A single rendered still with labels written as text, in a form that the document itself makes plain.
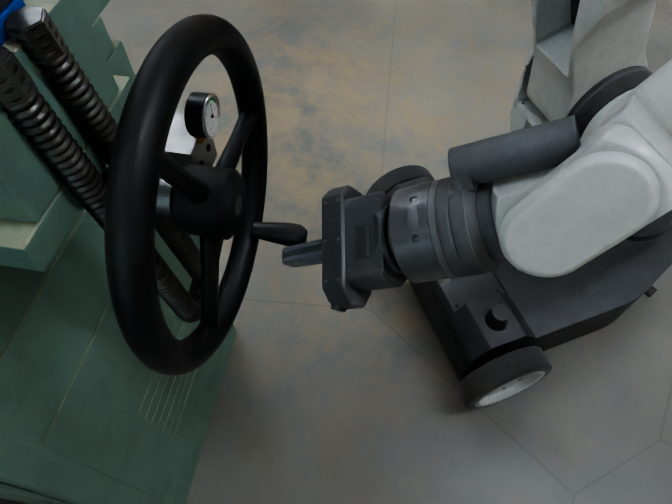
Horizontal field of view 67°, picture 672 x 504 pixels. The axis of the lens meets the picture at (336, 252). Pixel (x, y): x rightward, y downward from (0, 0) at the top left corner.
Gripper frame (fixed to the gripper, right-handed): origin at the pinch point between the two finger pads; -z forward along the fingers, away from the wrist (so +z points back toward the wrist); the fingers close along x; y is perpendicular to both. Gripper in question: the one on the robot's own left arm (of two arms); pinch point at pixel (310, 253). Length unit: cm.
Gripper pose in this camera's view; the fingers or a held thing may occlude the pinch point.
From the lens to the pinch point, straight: 52.0
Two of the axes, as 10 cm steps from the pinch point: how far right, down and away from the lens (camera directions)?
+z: 8.5, -1.5, -5.0
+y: -5.2, -2.3, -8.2
